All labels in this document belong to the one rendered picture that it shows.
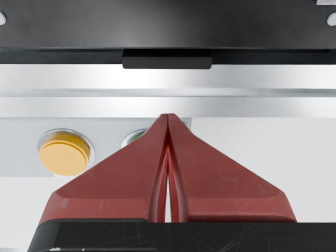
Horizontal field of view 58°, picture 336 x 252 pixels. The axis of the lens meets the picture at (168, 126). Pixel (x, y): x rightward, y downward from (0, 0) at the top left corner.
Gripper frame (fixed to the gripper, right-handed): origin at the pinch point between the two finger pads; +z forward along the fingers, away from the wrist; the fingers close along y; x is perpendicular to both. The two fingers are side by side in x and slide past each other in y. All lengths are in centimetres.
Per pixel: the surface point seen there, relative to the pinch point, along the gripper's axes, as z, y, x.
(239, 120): 20.1, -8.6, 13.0
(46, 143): 8.9, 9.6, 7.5
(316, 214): 20.7, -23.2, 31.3
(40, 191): 20.4, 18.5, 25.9
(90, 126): 9.9, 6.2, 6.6
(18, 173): 10.0, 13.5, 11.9
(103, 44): 8.8, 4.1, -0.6
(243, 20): 8.8, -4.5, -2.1
